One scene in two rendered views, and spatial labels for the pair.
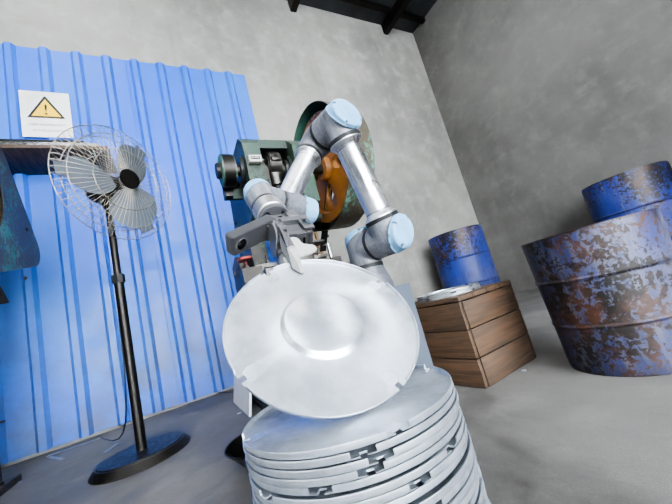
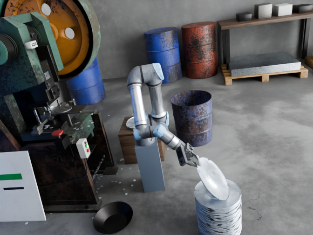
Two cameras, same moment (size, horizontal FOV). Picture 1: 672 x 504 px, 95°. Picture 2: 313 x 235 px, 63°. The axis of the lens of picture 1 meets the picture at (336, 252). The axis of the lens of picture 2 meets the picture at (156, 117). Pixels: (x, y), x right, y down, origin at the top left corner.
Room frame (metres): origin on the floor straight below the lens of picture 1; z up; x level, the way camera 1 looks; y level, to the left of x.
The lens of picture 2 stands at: (-0.10, 1.17, 1.51)
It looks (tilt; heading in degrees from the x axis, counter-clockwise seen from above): 26 degrees down; 310
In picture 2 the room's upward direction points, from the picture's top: 10 degrees counter-clockwise
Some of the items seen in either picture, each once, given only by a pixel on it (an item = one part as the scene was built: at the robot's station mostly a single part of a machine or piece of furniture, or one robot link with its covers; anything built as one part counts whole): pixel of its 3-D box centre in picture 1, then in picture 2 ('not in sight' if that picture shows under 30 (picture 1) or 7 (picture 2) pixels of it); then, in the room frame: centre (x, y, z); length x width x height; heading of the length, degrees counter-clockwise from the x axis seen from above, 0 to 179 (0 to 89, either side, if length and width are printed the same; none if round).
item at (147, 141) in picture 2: (370, 278); (144, 135); (1.13, -0.10, 0.50); 0.15 x 0.15 x 0.10
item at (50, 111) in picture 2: not in sight; (51, 113); (1.78, 0.24, 0.76); 0.15 x 0.09 x 0.05; 119
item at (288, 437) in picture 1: (347, 399); (217, 191); (0.46, 0.04, 0.31); 0.29 x 0.29 x 0.01
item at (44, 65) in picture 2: not in sight; (43, 79); (1.74, 0.23, 1.04); 0.17 x 0.15 x 0.30; 29
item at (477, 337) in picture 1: (460, 331); (143, 138); (1.50, -0.47, 0.18); 0.40 x 0.38 x 0.35; 32
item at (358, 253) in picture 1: (363, 247); (142, 122); (1.12, -0.10, 0.62); 0.13 x 0.12 x 0.14; 41
